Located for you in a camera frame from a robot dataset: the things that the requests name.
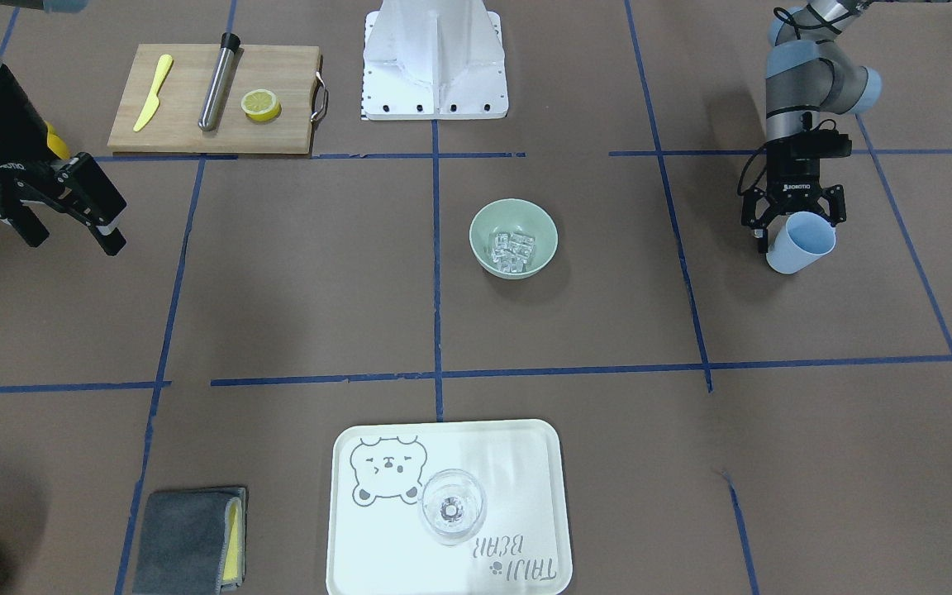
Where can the steel muddler black tip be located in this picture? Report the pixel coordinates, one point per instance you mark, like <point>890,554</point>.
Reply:
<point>217,90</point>

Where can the cream bear tray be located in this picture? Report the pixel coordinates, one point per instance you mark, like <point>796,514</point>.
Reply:
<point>377,543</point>

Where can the yellow lemon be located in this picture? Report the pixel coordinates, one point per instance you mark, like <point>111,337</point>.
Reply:
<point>55,143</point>

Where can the clear wine glass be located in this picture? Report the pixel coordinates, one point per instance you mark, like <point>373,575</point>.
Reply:
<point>454,506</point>

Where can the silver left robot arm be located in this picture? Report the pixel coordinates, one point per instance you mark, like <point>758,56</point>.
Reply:
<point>807,75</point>

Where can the lemon half slice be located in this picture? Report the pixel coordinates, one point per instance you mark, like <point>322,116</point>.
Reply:
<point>261,105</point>

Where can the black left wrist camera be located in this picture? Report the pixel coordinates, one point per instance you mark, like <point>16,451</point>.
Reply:
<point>821,143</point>

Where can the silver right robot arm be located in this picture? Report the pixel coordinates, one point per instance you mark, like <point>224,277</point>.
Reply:
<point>36,167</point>

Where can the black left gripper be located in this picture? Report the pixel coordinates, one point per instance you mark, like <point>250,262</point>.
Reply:
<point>797,168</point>

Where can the light blue plastic cup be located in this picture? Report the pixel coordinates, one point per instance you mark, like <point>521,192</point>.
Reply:
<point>804,238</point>

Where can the yellow plastic knife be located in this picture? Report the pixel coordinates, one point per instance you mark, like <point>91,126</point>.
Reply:
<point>152,100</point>

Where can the light green bowl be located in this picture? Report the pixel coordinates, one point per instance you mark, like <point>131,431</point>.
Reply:
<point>514,215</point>

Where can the grey folded cloth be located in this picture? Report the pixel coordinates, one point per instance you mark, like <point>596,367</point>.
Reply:
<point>193,541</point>

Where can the clear ice cubes in bowl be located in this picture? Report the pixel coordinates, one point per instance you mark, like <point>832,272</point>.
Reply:
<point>511,252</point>

